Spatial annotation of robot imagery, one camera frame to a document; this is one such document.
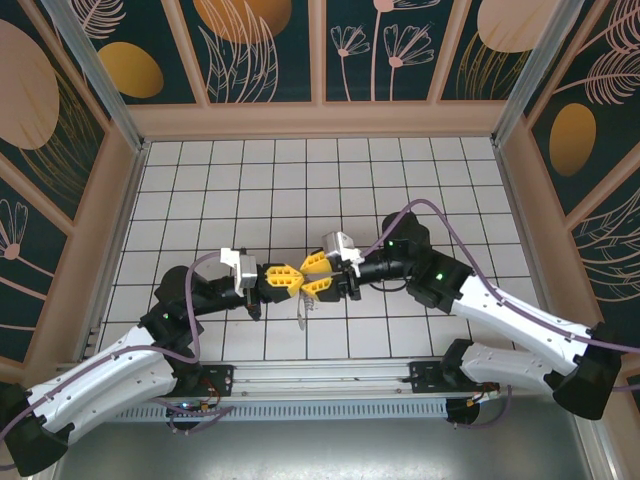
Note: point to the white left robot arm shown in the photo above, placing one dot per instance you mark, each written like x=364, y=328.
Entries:
x=100, y=390

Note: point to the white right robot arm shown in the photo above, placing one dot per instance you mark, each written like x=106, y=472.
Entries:
x=510, y=320

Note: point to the aluminium base beam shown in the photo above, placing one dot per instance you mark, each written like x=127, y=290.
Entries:
x=320, y=380

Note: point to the small circuit board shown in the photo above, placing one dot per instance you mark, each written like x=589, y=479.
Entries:
x=192, y=405

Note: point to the yellow power connector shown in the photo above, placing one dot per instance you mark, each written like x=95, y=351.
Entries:
x=487, y=396

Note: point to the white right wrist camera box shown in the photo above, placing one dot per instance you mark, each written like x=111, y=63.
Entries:
x=335, y=242

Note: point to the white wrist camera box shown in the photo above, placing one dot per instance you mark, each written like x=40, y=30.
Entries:
x=247, y=272
x=335, y=242

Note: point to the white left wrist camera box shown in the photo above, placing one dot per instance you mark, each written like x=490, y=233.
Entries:
x=247, y=272

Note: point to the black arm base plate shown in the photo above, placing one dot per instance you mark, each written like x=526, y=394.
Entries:
x=220, y=380
x=425, y=377

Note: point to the wall panel single pale flower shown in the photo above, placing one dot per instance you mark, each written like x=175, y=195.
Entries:
x=25, y=265

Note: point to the wall panel pale flower outlines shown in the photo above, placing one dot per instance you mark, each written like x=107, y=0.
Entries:
x=378, y=50

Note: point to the wall panel peach disc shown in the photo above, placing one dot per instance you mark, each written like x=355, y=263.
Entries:
x=490, y=50

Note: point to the aluminium corner post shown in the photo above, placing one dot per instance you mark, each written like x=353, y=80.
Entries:
x=100, y=85
x=530, y=70

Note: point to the wall panel feather orange oval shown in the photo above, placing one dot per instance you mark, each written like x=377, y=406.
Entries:
x=585, y=100

